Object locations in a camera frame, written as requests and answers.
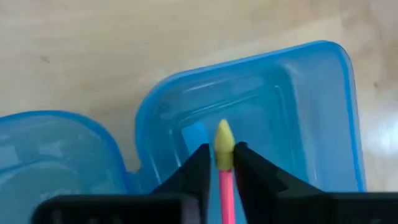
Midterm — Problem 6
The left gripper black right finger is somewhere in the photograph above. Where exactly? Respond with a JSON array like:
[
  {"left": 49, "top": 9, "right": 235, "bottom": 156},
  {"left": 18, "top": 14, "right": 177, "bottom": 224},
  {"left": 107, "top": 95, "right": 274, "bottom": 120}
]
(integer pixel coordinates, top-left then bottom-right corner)
[{"left": 233, "top": 141, "right": 328, "bottom": 224}]

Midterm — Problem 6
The blue plastic hinged supply box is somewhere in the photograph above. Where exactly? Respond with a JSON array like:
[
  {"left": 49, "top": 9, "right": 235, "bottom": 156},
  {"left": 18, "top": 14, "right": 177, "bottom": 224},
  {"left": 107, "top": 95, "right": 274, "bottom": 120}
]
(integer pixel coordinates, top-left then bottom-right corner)
[{"left": 0, "top": 39, "right": 368, "bottom": 224}]

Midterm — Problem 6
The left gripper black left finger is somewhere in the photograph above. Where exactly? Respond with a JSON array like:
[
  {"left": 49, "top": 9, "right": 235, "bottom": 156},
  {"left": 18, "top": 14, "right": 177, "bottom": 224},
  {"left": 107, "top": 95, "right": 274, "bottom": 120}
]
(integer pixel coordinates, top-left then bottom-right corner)
[{"left": 152, "top": 142, "right": 212, "bottom": 224}]

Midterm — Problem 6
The pink pencil with yellow cap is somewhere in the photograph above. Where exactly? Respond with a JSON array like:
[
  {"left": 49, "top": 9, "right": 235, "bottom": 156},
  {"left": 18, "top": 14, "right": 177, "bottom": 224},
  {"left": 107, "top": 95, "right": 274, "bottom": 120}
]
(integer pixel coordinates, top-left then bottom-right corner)
[{"left": 213, "top": 119, "right": 237, "bottom": 224}]

